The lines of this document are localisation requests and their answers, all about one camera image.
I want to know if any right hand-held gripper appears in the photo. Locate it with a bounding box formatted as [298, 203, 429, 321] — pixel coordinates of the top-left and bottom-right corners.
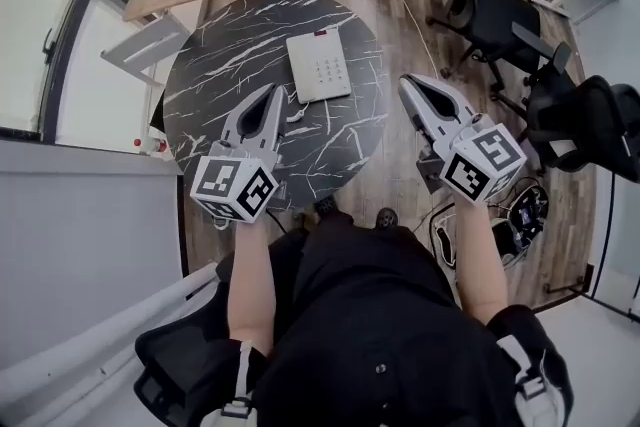
[397, 73, 529, 205]

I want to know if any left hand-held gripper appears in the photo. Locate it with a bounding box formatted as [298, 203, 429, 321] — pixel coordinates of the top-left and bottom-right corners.
[189, 83, 286, 224]

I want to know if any white telephone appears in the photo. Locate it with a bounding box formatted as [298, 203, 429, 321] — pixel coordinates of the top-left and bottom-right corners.
[285, 27, 353, 105]

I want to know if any person's left forearm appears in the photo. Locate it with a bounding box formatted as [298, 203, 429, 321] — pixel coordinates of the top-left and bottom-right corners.
[227, 213, 279, 357]

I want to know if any person's right forearm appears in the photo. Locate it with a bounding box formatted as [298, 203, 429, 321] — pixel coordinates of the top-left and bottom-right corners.
[451, 197, 512, 327]

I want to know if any person's black shoe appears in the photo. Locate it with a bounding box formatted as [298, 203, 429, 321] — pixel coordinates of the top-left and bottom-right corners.
[374, 207, 400, 230]
[311, 194, 340, 217]

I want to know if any black and white floor object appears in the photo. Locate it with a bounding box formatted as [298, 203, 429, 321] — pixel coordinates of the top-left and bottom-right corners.
[430, 203, 459, 267]

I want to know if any black mesh office chair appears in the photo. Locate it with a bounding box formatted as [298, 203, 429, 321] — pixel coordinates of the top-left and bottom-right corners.
[524, 74, 640, 182]

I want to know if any person's black clothing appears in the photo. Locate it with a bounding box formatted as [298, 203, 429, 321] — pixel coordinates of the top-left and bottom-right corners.
[214, 209, 576, 427]

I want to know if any person's black mesh chair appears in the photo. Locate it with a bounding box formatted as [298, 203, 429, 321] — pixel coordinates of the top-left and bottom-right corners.
[132, 309, 254, 427]

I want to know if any grey metal table frame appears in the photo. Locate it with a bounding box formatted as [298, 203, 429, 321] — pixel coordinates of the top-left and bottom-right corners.
[99, 12, 192, 89]

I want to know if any black device with cables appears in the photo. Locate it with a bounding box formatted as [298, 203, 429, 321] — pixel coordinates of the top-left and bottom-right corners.
[490, 183, 550, 269]

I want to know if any black window handle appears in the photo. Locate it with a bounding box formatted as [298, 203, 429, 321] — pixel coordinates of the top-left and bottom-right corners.
[41, 27, 57, 65]

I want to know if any white harness strap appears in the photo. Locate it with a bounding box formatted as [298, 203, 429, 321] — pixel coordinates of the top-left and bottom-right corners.
[219, 339, 259, 427]
[497, 333, 564, 427]

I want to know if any white metal rail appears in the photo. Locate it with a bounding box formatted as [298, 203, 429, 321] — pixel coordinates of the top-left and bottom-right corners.
[0, 262, 222, 427]

